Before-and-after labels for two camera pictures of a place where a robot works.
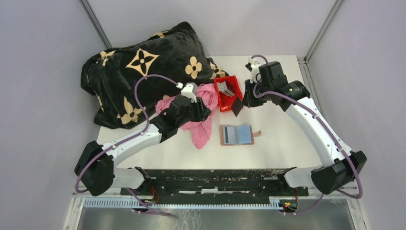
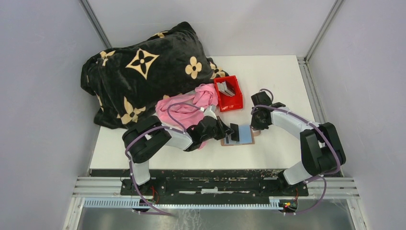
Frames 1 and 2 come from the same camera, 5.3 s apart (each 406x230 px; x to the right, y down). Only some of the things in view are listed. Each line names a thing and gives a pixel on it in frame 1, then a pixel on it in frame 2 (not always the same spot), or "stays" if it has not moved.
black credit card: x=237 y=106 → x=234 y=136
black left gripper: x=202 y=110 → x=223 y=128
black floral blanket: x=127 y=82 stays
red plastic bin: x=226 y=101 stays
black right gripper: x=248 y=99 → x=256 y=126
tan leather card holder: x=237 y=134 stays
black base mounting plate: x=217 y=183 stays
